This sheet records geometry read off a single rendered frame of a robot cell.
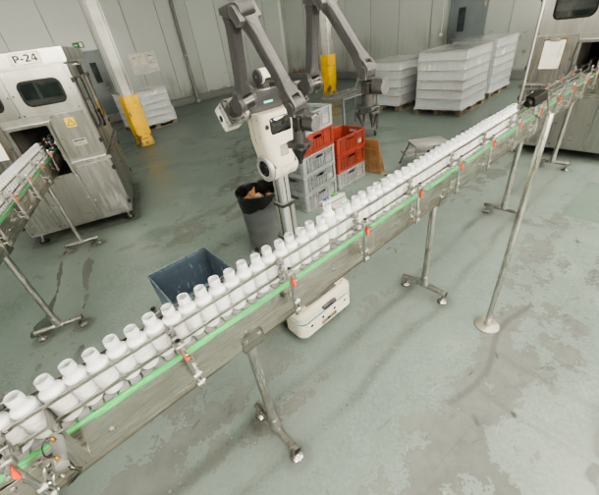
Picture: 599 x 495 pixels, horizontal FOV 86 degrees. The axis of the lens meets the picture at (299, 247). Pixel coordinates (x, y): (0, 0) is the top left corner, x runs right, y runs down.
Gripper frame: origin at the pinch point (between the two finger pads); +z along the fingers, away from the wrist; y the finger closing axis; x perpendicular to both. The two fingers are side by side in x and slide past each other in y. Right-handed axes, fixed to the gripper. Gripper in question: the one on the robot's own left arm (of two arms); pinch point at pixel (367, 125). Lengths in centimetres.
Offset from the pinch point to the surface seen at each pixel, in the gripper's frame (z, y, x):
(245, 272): 26, -17, 94
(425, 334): 140, -37, -13
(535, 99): -4, -57, -47
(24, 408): 26, -17, 163
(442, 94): 102, 234, -541
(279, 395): 139, 3, 86
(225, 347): 49, -20, 112
